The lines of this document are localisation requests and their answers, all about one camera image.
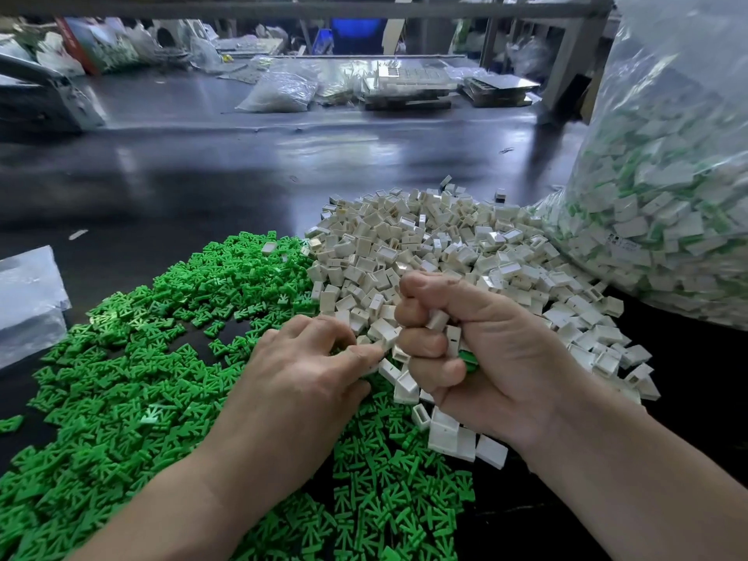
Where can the person's left hand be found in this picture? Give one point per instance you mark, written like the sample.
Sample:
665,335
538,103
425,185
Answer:
286,397

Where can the person's right hand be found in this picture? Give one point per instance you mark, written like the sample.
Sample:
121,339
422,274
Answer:
503,350

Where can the small white plastic part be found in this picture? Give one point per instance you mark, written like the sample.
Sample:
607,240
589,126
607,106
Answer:
437,320
452,341

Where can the pile of white plastic caps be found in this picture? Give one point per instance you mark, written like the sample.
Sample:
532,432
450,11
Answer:
468,239

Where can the pile of green plastic clips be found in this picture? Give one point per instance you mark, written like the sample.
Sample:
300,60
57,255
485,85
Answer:
99,368

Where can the clear plastic bag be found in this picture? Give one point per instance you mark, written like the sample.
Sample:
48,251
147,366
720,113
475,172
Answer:
666,210

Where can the person's right forearm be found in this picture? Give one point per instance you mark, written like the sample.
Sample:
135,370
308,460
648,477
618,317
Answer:
649,491

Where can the person's left forearm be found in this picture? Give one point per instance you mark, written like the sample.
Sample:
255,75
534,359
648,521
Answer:
146,520

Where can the small green plastic part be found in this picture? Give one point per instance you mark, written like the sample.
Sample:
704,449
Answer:
9,423

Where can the small clear bag of parts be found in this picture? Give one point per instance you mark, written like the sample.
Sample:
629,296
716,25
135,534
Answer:
277,92

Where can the dark flat tray stack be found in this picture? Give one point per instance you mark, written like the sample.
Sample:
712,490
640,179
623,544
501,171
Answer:
500,90

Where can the stack of clear flat bags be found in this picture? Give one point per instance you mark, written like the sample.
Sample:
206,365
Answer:
32,304

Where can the blue crate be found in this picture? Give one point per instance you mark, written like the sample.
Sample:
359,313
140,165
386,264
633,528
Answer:
354,36

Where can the grey metal horizontal bar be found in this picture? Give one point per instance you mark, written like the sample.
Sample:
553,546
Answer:
351,9

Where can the grey heat sealer machine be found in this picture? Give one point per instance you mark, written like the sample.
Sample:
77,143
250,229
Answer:
49,99

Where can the grey metal slanted post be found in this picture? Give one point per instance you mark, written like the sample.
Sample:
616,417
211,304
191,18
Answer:
575,50

